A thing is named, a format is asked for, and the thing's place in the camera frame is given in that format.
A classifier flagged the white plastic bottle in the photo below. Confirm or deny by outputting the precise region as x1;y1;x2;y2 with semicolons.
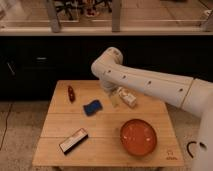
117;87;136;108

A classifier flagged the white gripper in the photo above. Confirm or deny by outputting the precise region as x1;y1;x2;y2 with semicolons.
99;79;119;107

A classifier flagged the blue sponge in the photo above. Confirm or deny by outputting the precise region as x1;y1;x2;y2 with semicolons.
83;100;103;116

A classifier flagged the orange bowl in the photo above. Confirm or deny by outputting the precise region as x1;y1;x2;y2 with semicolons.
120;119;157;156

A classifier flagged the black office chair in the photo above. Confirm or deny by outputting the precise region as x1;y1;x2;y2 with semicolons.
54;0;112;20

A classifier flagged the black cable on floor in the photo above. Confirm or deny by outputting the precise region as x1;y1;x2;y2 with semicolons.
186;140;208;160

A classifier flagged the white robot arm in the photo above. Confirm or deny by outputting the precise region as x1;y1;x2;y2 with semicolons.
91;47;213;171

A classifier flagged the wooden table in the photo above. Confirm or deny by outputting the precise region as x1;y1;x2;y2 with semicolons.
33;80;184;167

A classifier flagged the black and white box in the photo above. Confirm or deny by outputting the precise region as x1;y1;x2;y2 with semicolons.
59;128;88;155

